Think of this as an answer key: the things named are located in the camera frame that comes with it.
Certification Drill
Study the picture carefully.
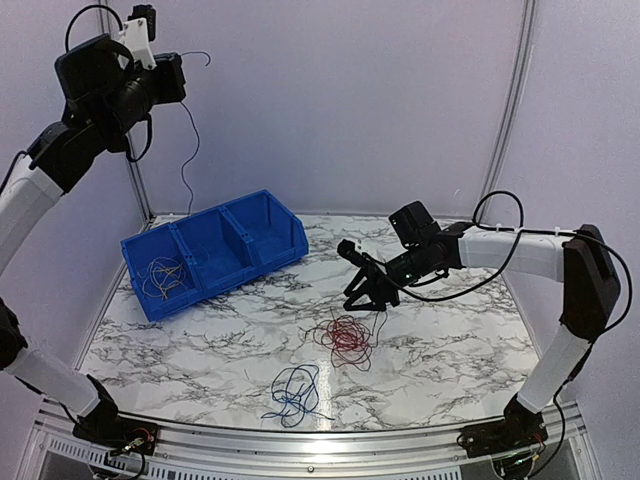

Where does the left aluminium frame post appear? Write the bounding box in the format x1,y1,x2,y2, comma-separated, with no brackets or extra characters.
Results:
95,0,154,227

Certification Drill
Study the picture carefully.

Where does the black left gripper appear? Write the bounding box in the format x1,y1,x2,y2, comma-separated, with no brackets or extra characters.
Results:
97,50,185,141

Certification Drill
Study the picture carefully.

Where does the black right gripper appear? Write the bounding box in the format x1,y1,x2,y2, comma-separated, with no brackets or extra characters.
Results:
344,243,438,311

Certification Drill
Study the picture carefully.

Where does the red wire bundle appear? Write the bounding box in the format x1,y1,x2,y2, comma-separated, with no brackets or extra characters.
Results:
299,307,389,372

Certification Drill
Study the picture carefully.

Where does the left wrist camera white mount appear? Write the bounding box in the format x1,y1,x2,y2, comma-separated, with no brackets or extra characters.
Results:
117,4,156,70

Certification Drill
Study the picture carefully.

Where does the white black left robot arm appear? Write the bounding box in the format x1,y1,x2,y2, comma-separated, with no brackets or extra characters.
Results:
1,34,186,455

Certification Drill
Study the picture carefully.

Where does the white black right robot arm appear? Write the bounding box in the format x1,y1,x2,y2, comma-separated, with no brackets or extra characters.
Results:
337,201,633,458

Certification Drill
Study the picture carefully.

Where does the right aluminium frame post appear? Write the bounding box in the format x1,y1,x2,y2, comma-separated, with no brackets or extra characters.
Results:
474,0,538,218

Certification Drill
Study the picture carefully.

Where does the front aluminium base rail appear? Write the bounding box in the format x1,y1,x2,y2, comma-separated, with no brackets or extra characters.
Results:
15,400,603,479

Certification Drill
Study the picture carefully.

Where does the aluminium frame post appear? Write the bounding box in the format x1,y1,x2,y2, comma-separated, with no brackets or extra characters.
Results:
95,0,154,227
474,0,538,218

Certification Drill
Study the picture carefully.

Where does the blue three-compartment plastic bin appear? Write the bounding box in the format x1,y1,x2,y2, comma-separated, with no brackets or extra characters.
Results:
121,190,309,322

